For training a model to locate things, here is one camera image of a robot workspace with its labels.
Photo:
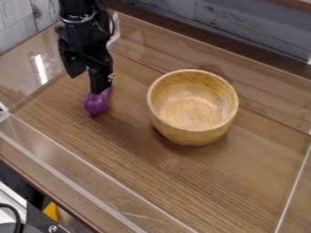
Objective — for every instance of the brown wooden bowl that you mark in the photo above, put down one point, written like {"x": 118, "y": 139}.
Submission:
{"x": 193, "y": 105}

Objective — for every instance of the clear acrylic corner bracket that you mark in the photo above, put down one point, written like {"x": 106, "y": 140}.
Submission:
{"x": 115, "y": 28}

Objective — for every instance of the clear acrylic front wall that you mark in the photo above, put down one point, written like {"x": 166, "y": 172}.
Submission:
{"x": 107, "y": 206}

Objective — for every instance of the yellow black machine base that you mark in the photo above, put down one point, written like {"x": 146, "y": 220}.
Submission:
{"x": 29, "y": 211}

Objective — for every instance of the purple toy eggplant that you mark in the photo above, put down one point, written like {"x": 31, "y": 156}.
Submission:
{"x": 97, "y": 103}

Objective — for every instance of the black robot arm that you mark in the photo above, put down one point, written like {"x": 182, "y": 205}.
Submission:
{"x": 81, "y": 7}

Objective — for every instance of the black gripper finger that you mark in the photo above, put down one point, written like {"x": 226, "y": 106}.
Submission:
{"x": 101, "y": 79}
{"x": 71, "y": 59}

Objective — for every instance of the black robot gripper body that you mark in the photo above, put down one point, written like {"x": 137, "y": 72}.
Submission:
{"x": 87, "y": 33}

